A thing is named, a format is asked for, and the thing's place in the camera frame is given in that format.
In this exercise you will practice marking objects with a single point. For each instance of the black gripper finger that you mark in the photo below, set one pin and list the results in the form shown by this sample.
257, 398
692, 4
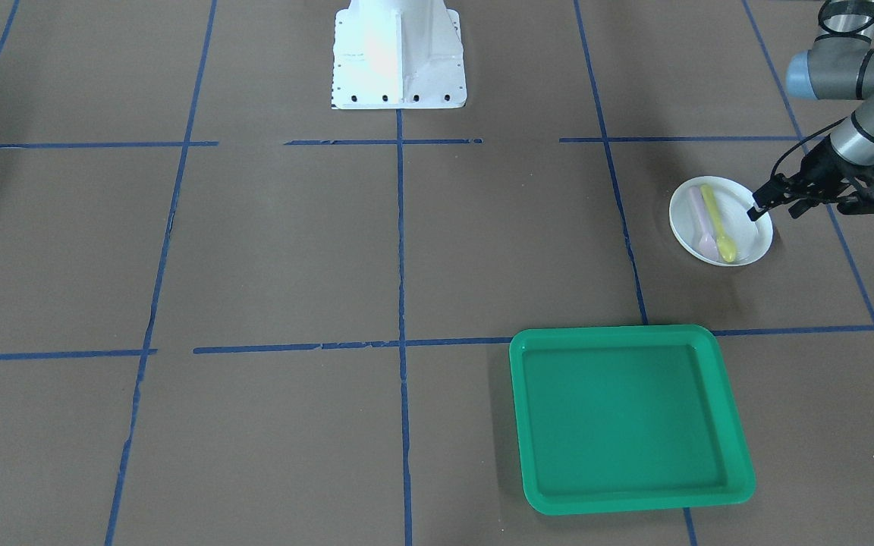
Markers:
768, 195
758, 210

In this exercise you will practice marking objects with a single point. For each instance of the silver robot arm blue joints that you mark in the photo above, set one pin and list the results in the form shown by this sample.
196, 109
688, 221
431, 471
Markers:
840, 66

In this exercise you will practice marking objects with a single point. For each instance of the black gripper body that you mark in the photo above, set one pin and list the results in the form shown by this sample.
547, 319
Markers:
815, 167

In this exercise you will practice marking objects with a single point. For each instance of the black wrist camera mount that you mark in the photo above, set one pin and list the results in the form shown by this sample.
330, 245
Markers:
863, 182

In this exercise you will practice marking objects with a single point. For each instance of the pink plastic spoon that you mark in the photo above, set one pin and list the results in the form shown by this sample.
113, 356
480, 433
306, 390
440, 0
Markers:
704, 242

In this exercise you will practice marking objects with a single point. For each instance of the green plastic tray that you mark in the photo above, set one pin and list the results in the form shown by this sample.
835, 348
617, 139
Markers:
614, 419

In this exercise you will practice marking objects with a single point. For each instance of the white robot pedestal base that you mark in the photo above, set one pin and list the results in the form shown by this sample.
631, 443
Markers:
398, 54

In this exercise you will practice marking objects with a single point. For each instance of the yellow plastic spoon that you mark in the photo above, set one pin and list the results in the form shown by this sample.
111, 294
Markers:
726, 245

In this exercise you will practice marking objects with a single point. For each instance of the white round plate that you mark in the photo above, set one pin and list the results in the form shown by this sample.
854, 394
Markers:
753, 239

